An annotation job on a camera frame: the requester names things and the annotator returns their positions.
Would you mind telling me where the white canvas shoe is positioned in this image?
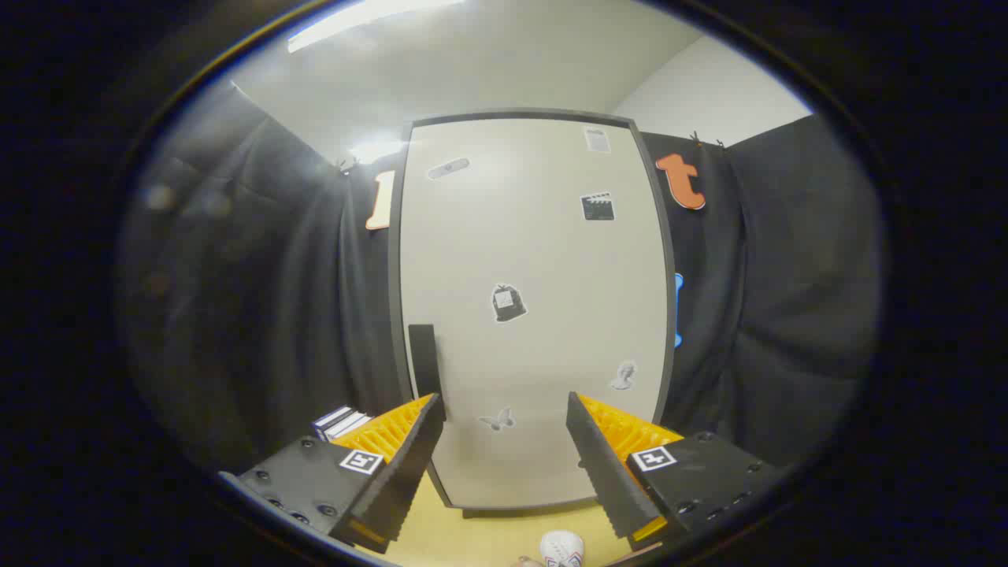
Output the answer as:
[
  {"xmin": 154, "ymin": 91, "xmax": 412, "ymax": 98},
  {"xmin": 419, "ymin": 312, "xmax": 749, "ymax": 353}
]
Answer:
[{"xmin": 539, "ymin": 530, "xmax": 585, "ymax": 567}]

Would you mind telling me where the black door handle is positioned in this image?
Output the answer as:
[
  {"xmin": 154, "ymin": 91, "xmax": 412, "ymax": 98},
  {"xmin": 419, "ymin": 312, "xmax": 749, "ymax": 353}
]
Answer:
[{"xmin": 408, "ymin": 324, "xmax": 447, "ymax": 422}]

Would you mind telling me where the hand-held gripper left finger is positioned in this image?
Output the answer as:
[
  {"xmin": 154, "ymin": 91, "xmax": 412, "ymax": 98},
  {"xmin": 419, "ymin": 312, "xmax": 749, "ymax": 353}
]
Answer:
[{"xmin": 236, "ymin": 392, "xmax": 447, "ymax": 556}]

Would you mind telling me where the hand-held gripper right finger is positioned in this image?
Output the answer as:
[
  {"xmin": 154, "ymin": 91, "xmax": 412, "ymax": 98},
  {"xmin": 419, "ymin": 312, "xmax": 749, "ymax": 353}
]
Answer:
[{"xmin": 565, "ymin": 391, "xmax": 776, "ymax": 552}]

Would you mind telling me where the grey shoe cabinet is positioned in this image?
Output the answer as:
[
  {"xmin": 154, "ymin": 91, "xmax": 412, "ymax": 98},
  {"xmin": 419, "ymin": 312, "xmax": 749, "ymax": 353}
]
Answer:
[{"xmin": 387, "ymin": 108, "xmax": 680, "ymax": 521}]

